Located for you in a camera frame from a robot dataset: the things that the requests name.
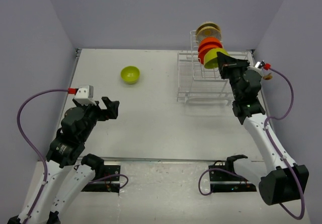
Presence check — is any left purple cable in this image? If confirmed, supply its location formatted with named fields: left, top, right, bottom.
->
left=17, top=88, right=76, bottom=219

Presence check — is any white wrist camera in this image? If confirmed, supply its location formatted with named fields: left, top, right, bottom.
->
left=73, top=85, right=96, bottom=105
left=247, top=61, right=271, bottom=77

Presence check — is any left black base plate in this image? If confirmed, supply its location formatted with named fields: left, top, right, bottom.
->
left=82, top=165, right=121, bottom=193

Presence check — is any orange bowl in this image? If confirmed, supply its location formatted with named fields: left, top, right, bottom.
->
left=198, top=37, right=223, bottom=49
left=198, top=43, right=220, bottom=65

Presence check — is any aluminium table edge rail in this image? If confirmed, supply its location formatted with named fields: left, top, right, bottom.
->
left=65, top=48, right=82, bottom=87

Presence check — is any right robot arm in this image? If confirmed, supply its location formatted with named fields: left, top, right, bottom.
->
left=217, top=53, right=309, bottom=205

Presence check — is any lime green bowl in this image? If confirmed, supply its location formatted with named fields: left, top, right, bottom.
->
left=120, top=66, right=140, bottom=85
left=204, top=48, right=229, bottom=69

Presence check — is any white wire dish rack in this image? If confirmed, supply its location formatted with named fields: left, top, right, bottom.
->
left=176, top=29, right=259, bottom=106

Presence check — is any tan rear bowl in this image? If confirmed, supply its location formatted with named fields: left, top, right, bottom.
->
left=196, top=21, right=221, bottom=33

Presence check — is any patterned white bowl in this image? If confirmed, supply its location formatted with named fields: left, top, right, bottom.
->
left=196, top=26, right=222, bottom=42

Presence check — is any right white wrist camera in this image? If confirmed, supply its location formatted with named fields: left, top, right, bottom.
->
left=247, top=61, right=271, bottom=77

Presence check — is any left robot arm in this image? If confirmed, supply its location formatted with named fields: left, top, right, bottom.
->
left=8, top=97, right=120, bottom=223

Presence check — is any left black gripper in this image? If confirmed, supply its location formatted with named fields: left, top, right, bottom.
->
left=73, top=96, right=119, bottom=141

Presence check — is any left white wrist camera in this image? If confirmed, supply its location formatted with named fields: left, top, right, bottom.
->
left=73, top=85, right=96, bottom=105

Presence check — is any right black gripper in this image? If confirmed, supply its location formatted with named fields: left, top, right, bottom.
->
left=216, top=52, right=251, bottom=100

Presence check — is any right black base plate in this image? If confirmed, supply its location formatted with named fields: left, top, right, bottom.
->
left=209, top=171, right=257, bottom=193

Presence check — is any small brown object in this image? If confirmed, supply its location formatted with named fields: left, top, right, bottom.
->
left=263, top=73, right=273, bottom=81

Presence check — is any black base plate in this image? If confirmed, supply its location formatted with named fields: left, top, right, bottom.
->
left=209, top=171, right=257, bottom=193
left=82, top=165, right=121, bottom=193

